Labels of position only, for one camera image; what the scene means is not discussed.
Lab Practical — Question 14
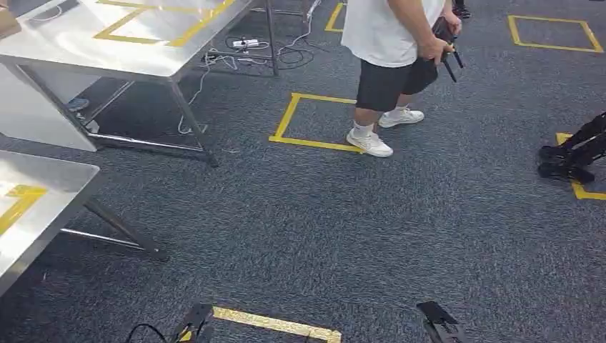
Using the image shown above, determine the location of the cardboard box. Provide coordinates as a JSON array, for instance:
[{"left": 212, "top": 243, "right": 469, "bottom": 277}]
[{"left": 0, "top": 2, "right": 22, "bottom": 40}]

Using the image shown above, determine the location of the white board panel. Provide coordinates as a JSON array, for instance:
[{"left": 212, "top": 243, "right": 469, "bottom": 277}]
[{"left": 0, "top": 64, "right": 99, "bottom": 153}]

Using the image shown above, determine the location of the black robot leg pair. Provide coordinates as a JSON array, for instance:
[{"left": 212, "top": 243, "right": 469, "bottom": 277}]
[{"left": 537, "top": 111, "right": 606, "bottom": 186}]

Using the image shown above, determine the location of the yellow table tape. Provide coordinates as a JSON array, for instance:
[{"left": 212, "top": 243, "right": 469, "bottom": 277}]
[{"left": 93, "top": 0, "right": 237, "bottom": 49}]

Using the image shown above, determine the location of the black right robot foot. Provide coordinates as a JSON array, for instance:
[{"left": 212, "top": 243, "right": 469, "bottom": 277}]
[{"left": 416, "top": 301, "right": 467, "bottom": 343}]

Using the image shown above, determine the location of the steel table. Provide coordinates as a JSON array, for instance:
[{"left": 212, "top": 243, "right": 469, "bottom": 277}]
[
  {"left": 0, "top": 150, "right": 169, "bottom": 297},
  {"left": 0, "top": 0, "right": 280, "bottom": 167}
]

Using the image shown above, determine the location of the yellow floor tape square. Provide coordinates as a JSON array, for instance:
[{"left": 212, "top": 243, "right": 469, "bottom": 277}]
[
  {"left": 269, "top": 92, "right": 365, "bottom": 154},
  {"left": 324, "top": 2, "right": 347, "bottom": 33},
  {"left": 556, "top": 132, "right": 606, "bottom": 202},
  {"left": 507, "top": 14, "right": 605, "bottom": 54}
]

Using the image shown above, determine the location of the black left robot foot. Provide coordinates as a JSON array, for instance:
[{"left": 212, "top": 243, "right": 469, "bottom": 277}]
[{"left": 172, "top": 302, "right": 215, "bottom": 343}]

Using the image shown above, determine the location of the person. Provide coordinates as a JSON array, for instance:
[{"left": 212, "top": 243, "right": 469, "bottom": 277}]
[{"left": 340, "top": 0, "right": 462, "bottom": 159}]

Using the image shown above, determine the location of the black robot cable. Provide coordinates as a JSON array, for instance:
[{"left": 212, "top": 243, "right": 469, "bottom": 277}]
[{"left": 124, "top": 323, "right": 176, "bottom": 343}]

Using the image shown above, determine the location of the black robot foot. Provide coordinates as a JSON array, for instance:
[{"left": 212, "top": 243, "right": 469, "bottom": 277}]
[
  {"left": 172, "top": 302, "right": 215, "bottom": 343},
  {"left": 416, "top": 301, "right": 467, "bottom": 343}
]

